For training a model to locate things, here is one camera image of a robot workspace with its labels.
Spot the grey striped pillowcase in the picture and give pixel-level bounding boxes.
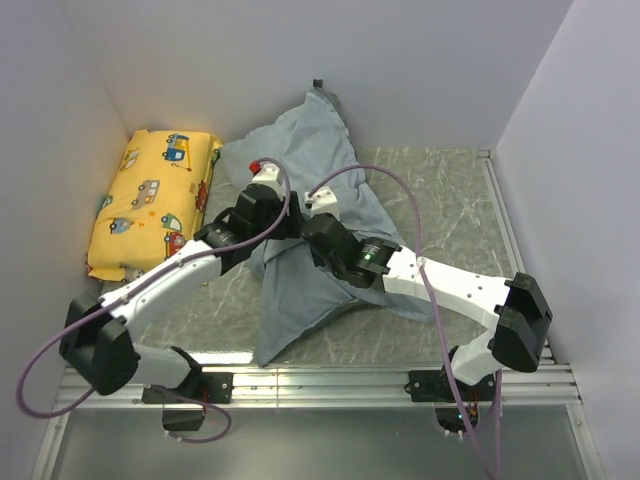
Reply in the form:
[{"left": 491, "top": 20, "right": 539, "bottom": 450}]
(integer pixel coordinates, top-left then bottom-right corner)
[{"left": 221, "top": 86, "right": 433, "bottom": 366}]

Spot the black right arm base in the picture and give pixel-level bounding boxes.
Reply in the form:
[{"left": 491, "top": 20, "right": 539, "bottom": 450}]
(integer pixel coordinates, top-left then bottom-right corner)
[{"left": 404, "top": 369, "right": 498, "bottom": 435}]

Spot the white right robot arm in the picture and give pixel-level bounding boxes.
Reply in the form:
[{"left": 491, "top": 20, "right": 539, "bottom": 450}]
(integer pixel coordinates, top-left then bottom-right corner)
[{"left": 301, "top": 213, "right": 553, "bottom": 400}]

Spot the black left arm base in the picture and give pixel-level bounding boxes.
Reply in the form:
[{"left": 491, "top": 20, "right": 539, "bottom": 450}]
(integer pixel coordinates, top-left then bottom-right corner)
[{"left": 141, "top": 372, "right": 234, "bottom": 444}]

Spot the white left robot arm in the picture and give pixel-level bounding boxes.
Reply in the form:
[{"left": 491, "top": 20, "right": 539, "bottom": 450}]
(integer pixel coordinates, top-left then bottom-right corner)
[{"left": 59, "top": 183, "right": 304, "bottom": 402}]

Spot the yellow car-print pillow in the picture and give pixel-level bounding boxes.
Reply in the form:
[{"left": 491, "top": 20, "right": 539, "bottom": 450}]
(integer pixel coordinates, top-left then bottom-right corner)
[{"left": 86, "top": 130, "right": 223, "bottom": 283}]

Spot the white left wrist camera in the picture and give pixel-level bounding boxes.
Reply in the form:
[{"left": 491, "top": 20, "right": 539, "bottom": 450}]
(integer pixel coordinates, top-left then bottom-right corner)
[{"left": 249, "top": 160, "right": 287, "bottom": 198}]

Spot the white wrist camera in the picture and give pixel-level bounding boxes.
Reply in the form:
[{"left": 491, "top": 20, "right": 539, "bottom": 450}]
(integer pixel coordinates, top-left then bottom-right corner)
[
  {"left": 249, "top": 160, "right": 287, "bottom": 198},
  {"left": 304, "top": 186, "right": 340, "bottom": 220}
]

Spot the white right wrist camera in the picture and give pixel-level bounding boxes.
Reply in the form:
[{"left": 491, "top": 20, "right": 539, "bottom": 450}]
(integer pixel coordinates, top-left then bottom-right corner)
[{"left": 304, "top": 186, "right": 340, "bottom": 220}]

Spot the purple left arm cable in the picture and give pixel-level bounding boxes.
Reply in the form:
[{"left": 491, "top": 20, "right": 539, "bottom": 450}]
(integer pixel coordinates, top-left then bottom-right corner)
[{"left": 15, "top": 156, "right": 292, "bottom": 444}]

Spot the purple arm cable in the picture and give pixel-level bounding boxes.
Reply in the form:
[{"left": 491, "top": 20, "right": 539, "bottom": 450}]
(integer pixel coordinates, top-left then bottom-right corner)
[
  {"left": 305, "top": 164, "right": 503, "bottom": 480},
  {"left": 15, "top": 156, "right": 292, "bottom": 444}
]

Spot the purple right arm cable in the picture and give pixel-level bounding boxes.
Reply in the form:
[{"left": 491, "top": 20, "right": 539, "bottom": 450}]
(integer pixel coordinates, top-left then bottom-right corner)
[{"left": 305, "top": 164, "right": 503, "bottom": 480}]

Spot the aluminium mounting rail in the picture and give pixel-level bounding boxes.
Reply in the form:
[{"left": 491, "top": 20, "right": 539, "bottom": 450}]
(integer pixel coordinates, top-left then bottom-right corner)
[{"left": 53, "top": 363, "right": 584, "bottom": 412}]

